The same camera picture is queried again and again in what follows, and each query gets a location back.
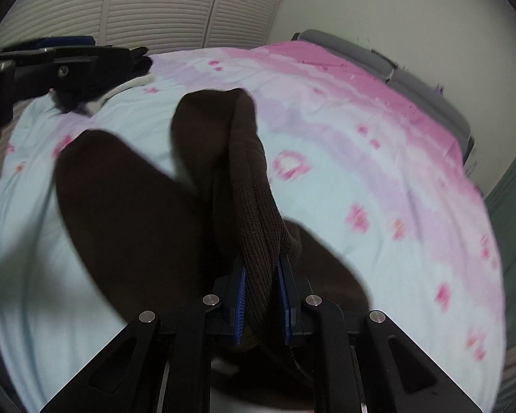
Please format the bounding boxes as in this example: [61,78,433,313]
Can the dark brown corduroy pants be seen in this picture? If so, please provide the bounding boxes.
[53,87,371,411]

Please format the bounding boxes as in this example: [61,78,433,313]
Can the pink floral bed cover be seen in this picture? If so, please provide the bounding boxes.
[0,41,506,412]

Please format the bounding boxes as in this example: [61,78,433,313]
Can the grey padded headboard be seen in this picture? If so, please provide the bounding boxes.
[291,29,474,164]

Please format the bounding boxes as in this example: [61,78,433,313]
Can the black and white clothes pile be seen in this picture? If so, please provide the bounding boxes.
[51,47,153,115]

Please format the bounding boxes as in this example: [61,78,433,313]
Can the white louvered closet doors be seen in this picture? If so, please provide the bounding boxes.
[0,0,280,53]

